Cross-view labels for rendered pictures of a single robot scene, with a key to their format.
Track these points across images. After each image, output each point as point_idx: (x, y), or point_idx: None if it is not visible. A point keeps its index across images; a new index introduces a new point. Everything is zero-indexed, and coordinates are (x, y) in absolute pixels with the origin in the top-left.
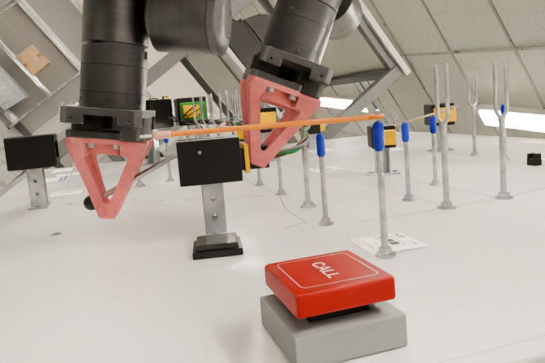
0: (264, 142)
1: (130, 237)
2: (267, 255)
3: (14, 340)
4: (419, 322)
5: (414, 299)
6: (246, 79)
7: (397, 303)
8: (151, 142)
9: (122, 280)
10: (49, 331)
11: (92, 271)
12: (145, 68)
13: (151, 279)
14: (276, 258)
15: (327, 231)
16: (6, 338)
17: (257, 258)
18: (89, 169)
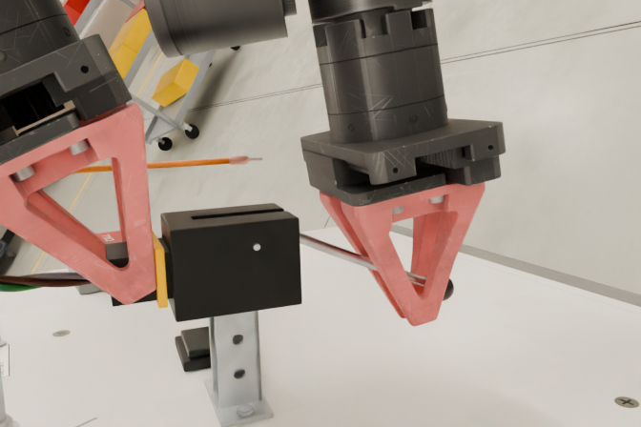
0: (103, 257)
1: (413, 389)
2: (142, 344)
3: (325, 268)
4: (46, 288)
5: (29, 300)
6: (123, 103)
7: (46, 297)
8: (342, 208)
9: (304, 308)
10: (308, 273)
11: (362, 317)
12: (319, 64)
13: (273, 309)
14: (131, 338)
15: (20, 404)
16: (335, 269)
17: (155, 339)
18: (413, 222)
